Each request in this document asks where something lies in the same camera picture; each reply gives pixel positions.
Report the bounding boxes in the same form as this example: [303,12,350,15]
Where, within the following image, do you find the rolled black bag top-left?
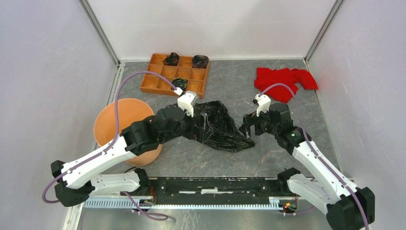
[162,52,180,66]

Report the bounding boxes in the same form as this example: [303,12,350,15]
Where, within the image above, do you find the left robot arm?
[51,104,214,207]

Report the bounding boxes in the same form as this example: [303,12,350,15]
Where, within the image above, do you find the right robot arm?
[239,103,375,230]

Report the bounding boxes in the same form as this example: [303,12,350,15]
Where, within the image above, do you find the left aluminium frame post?
[79,0,121,66]

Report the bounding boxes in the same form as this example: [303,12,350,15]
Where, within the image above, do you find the black plastic trash bag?
[194,101,255,152]

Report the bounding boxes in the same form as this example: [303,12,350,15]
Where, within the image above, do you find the orange plastic trash bin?
[93,98,162,166]

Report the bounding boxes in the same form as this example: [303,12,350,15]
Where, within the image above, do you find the rolled black bag top-right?
[192,55,210,69]

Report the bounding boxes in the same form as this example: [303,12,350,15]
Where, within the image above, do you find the aluminium frame post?
[303,0,345,64]
[79,0,121,66]

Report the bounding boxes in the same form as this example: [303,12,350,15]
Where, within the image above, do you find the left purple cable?
[42,70,178,205]

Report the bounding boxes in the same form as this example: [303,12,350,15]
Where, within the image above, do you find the purple cable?
[42,70,178,205]
[258,83,370,230]

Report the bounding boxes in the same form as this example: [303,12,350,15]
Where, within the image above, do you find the red cloth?
[254,67,318,103]

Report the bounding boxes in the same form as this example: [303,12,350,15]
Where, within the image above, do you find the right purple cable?
[258,83,370,230]

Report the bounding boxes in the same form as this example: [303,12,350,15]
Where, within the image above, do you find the rolled black bag with stripes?
[172,78,188,91]

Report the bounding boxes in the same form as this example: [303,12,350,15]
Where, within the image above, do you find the right aluminium frame post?
[303,0,345,64]

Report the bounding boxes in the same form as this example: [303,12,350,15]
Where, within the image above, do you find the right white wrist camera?
[253,94,271,117]

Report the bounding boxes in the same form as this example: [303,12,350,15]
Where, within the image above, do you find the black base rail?
[130,177,296,205]

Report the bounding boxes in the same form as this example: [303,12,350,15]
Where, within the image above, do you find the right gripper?
[238,105,279,138]

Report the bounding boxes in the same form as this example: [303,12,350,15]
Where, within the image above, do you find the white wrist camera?
[253,94,271,117]
[174,87,199,117]

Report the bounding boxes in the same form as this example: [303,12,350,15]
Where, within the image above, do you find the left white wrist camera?
[174,87,199,117]

